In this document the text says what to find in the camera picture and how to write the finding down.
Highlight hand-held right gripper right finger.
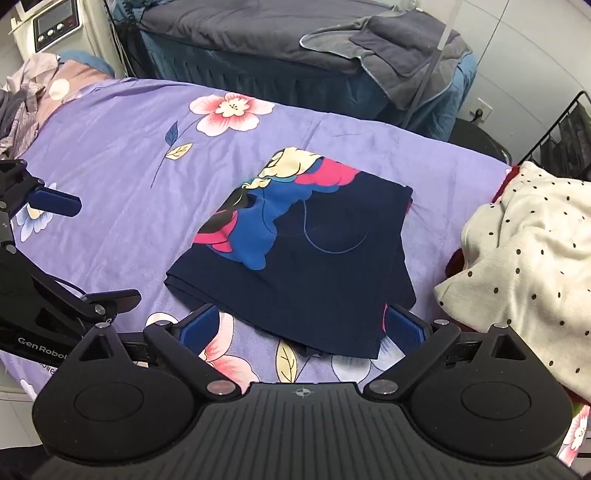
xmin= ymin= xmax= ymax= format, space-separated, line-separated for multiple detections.
xmin=362 ymin=304 xmax=532 ymax=401

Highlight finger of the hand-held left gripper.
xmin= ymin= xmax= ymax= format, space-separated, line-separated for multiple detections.
xmin=9 ymin=178 xmax=83 ymax=217
xmin=14 ymin=251 xmax=142 ymax=334

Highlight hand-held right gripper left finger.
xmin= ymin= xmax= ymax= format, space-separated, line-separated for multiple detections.
xmin=76 ymin=304 xmax=242 ymax=401

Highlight navy cartoon print sweater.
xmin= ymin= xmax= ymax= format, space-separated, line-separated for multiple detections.
xmin=165 ymin=147 xmax=417 ymax=360

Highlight purple floral bed sheet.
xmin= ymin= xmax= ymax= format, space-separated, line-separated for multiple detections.
xmin=0 ymin=76 xmax=591 ymax=467

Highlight white polka dot cloth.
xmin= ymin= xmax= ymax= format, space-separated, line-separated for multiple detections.
xmin=434 ymin=161 xmax=591 ymax=403

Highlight white machine with control panel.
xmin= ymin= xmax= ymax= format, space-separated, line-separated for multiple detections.
xmin=9 ymin=0 xmax=112 ymax=77

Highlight red cloth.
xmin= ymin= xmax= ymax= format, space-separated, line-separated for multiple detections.
xmin=444 ymin=164 xmax=523 ymax=278

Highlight black stool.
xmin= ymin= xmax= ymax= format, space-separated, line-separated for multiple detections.
xmin=449 ymin=117 xmax=512 ymax=163

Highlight grey towel with light trim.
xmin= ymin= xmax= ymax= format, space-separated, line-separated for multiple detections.
xmin=299 ymin=14 xmax=474 ymax=112

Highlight black cables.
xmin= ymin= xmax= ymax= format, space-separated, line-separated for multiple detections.
xmin=102 ymin=0 xmax=141 ymax=80

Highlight white wall socket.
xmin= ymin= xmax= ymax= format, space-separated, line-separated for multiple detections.
xmin=470 ymin=98 xmax=493 ymax=123

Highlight black wire rack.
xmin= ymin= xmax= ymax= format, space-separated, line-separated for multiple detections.
xmin=516 ymin=91 xmax=591 ymax=182

